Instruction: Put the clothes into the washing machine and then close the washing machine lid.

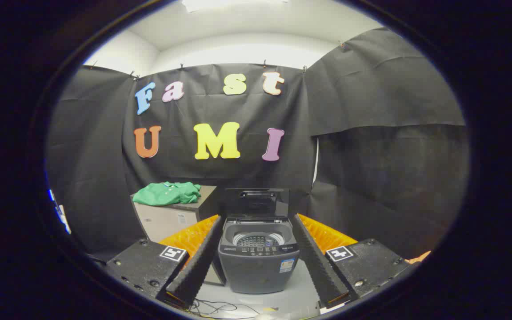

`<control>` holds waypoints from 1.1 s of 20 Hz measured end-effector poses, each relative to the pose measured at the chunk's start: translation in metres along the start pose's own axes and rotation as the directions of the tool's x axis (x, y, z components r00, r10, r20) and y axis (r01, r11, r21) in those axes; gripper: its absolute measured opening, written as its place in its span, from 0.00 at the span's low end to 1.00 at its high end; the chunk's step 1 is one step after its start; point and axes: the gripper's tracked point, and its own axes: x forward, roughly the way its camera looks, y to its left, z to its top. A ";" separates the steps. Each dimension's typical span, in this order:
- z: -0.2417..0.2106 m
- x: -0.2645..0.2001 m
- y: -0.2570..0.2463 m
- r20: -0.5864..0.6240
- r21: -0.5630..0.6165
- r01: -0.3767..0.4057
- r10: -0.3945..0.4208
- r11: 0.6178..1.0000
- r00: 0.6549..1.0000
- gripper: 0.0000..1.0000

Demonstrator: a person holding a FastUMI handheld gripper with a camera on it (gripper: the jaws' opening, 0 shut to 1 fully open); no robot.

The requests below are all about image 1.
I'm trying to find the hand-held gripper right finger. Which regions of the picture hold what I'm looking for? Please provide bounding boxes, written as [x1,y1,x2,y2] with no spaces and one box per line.
[292,214,431,310]

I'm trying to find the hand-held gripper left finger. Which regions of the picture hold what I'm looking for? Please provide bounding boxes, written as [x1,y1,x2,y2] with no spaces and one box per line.
[105,215,224,310]

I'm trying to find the grey washing machine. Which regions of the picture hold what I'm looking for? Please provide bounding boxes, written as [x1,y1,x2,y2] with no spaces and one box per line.
[217,216,300,295]

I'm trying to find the green polo shirt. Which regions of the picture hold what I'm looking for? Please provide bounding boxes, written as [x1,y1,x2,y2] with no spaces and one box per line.
[132,181,202,207]

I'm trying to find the dark glass washing machine lid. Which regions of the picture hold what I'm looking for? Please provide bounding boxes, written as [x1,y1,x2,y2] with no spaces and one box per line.
[224,188,290,219]

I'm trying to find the grey cabinet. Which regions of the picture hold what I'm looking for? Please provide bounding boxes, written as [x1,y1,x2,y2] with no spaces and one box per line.
[130,185,226,286]

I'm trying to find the ceiling light panel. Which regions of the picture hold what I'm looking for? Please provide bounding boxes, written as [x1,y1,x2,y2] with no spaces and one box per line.
[182,0,290,12]

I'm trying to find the thin black cables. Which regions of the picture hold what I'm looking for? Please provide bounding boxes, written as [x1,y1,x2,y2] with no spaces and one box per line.
[189,299,261,319]

